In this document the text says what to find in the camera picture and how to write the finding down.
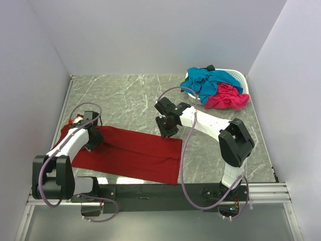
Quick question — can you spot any red t-shirt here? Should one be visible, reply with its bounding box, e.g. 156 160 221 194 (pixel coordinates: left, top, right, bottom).
59 125 183 186

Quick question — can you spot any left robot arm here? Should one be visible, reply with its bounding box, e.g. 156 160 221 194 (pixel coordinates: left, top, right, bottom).
32 110 104 200

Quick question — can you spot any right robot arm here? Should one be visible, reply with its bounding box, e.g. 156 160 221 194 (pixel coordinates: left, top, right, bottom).
155 97 255 200

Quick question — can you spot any blue t-shirt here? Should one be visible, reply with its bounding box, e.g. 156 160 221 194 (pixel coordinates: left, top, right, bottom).
180 67 243 104

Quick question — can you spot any pink t-shirt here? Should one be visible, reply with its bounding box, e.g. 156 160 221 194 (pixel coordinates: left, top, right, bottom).
204 83 250 109

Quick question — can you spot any dark green garment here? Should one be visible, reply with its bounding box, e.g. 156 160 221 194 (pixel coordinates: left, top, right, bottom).
206 65 216 71

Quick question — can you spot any white laundry basket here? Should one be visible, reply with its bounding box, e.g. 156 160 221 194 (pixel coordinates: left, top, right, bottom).
187 69 249 104

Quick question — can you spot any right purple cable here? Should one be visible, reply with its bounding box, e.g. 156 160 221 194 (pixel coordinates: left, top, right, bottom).
157 86 250 220

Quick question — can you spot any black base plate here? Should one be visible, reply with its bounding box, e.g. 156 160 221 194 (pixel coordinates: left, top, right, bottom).
70 183 250 215

